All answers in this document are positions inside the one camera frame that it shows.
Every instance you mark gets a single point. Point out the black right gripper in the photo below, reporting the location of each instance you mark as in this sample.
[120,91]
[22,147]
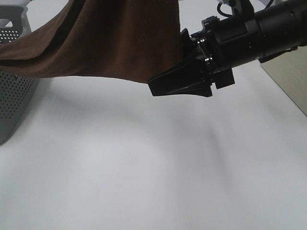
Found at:
[226,43]

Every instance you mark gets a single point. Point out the brown towel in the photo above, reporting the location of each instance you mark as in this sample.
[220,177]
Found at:
[133,40]

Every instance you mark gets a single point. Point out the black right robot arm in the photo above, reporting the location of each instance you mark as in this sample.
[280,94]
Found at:
[283,28]

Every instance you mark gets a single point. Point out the beige storage bin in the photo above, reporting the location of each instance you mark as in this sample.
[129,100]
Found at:
[289,71]

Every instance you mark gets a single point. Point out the grey perforated laundry basket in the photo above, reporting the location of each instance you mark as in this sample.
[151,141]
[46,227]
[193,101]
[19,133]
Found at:
[16,91]

